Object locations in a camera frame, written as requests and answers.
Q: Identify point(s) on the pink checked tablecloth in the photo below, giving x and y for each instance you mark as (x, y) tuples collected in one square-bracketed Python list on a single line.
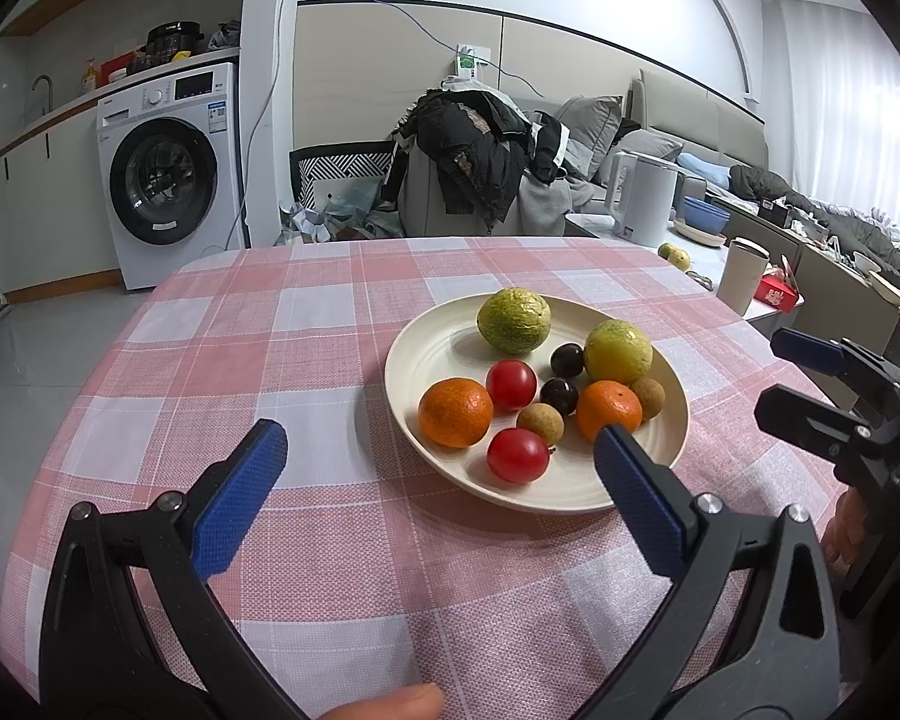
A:
[(307, 330)]

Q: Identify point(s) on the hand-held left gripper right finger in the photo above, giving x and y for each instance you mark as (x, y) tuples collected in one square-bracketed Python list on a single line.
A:
[(637, 487)]

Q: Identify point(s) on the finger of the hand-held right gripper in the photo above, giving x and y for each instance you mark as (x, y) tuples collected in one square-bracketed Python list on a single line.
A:
[(806, 351), (795, 412)]

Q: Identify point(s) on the cream shallow dish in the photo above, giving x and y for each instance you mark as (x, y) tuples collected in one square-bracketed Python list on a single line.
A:
[(701, 238)]

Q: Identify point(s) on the brown longan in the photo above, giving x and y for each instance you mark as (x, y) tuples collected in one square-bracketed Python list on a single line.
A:
[(650, 397), (540, 422)]

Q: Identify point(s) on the white washing machine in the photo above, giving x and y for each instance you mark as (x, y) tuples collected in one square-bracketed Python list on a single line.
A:
[(169, 180)]

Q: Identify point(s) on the orange tangerine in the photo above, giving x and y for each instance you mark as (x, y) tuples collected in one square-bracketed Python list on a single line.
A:
[(607, 406), (456, 412)]

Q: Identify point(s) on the yellow bottle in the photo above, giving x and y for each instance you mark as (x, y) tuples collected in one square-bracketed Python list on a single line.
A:
[(90, 79)]

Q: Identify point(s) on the metal faucet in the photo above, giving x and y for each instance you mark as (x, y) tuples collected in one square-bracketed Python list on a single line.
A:
[(39, 90)]

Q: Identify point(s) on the large green citrus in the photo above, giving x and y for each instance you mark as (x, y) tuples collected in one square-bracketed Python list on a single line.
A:
[(514, 319)]

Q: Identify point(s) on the red gift box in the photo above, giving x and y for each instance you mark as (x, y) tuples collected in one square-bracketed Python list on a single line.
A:
[(780, 286)]

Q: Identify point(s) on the green white wall charger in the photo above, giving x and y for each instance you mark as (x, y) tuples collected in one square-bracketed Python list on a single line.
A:
[(466, 64)]

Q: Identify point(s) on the small green tangerine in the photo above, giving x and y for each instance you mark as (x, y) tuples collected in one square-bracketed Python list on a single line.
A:
[(679, 260), (666, 250)]

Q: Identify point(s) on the pile of bags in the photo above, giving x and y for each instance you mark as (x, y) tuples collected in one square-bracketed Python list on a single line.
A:
[(330, 221)]

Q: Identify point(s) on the yellow-green citrus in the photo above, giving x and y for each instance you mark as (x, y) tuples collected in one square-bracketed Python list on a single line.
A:
[(619, 351)]

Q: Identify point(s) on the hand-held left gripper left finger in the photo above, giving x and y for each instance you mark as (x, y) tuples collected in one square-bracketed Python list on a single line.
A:
[(240, 495)]

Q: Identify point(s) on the white electric kettle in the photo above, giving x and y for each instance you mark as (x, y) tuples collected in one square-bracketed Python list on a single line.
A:
[(645, 199)]

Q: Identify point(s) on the black white patterned bag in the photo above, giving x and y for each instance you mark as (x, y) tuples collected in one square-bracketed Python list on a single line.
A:
[(345, 169)]

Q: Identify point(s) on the black and white jacket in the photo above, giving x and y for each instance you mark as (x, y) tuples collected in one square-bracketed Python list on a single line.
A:
[(551, 142)]

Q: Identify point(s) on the beige tumbler cup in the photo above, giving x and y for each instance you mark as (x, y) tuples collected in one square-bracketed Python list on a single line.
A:
[(741, 277)]

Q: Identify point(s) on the person's left hand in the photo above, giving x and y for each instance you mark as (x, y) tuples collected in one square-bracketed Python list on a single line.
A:
[(390, 705)]

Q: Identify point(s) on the dark blanket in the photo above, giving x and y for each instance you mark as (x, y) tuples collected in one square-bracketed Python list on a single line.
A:
[(765, 184)]

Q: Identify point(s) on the blue bowl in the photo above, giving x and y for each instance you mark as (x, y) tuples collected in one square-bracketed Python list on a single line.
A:
[(705, 216)]

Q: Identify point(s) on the grey hoodie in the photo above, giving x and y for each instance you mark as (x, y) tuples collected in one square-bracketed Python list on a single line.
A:
[(544, 202)]

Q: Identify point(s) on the grey pillow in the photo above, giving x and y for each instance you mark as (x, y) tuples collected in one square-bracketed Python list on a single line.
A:
[(645, 146), (592, 131)]

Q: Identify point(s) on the cream round plate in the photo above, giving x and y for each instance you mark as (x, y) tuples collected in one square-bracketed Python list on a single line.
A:
[(435, 360)]

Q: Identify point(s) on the beige sofa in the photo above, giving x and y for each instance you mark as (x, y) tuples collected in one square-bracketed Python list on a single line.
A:
[(705, 120)]

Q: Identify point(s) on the grey chair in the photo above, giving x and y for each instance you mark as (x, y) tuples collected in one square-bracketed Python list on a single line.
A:
[(420, 195)]

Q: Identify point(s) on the black cooking pot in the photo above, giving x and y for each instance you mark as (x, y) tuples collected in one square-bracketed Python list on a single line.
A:
[(174, 41)]

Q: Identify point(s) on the red tomato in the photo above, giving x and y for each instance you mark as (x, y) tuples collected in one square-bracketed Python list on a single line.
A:
[(511, 384), (518, 454)]

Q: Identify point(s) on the person's right hand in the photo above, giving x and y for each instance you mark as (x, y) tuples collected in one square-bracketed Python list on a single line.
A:
[(844, 532)]

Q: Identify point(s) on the dark plum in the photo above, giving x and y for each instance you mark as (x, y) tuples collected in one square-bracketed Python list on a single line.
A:
[(568, 358), (559, 394)]

